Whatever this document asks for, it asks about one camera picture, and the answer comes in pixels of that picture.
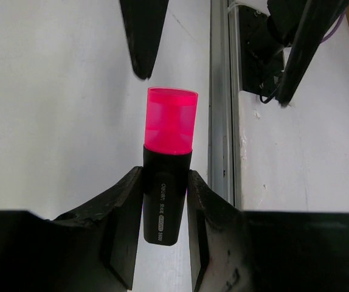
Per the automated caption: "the pink highlighter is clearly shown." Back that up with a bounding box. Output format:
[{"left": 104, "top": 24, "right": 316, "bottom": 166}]
[{"left": 142, "top": 87, "right": 198, "bottom": 246}]

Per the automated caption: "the aluminium frame rail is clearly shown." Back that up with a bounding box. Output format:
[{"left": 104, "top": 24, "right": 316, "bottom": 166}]
[{"left": 207, "top": 1, "right": 243, "bottom": 209}]

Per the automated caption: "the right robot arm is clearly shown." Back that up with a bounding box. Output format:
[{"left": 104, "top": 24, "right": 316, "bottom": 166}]
[{"left": 120, "top": 1, "right": 349, "bottom": 107}]

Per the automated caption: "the white cover plate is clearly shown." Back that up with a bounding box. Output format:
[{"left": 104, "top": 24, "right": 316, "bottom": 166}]
[{"left": 238, "top": 45, "right": 349, "bottom": 215}]

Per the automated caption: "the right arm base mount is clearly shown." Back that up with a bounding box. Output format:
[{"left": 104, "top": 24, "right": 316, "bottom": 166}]
[{"left": 238, "top": 5, "right": 285, "bottom": 104}]

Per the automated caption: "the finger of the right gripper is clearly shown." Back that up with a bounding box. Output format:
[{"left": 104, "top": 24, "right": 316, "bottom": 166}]
[
  {"left": 275, "top": 1, "right": 349, "bottom": 105},
  {"left": 119, "top": 0, "right": 168, "bottom": 80}
]

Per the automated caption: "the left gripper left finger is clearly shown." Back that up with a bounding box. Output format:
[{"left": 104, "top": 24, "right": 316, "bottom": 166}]
[{"left": 0, "top": 167, "right": 143, "bottom": 291}]

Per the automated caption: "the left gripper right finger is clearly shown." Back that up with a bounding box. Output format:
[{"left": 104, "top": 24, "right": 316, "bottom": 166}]
[{"left": 187, "top": 170, "right": 349, "bottom": 291}]

